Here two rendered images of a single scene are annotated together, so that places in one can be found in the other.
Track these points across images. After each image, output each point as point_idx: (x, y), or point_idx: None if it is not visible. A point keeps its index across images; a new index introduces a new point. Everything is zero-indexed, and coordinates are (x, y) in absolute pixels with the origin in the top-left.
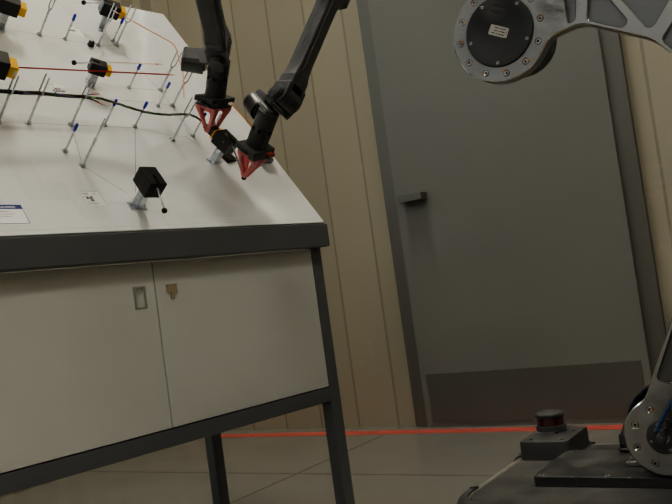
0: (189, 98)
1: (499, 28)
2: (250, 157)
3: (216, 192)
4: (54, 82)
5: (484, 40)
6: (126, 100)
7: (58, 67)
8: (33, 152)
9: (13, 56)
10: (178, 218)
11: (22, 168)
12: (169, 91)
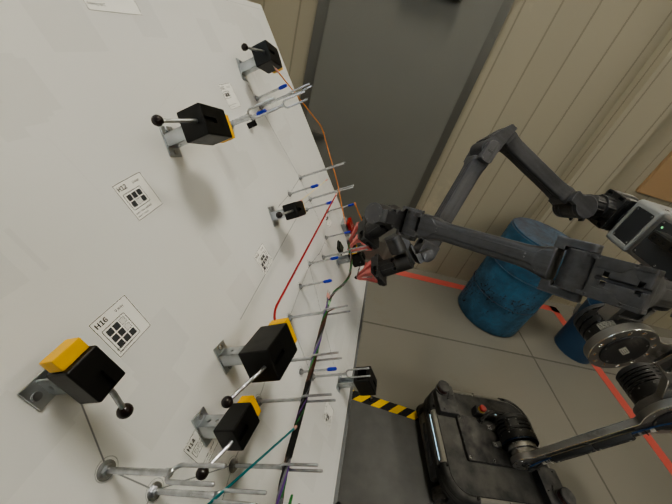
0: (310, 175)
1: (626, 350)
2: (380, 284)
3: (347, 302)
4: (257, 245)
5: (613, 350)
6: (294, 221)
7: (248, 205)
8: (291, 410)
9: (212, 221)
10: (349, 364)
11: (295, 452)
12: (302, 174)
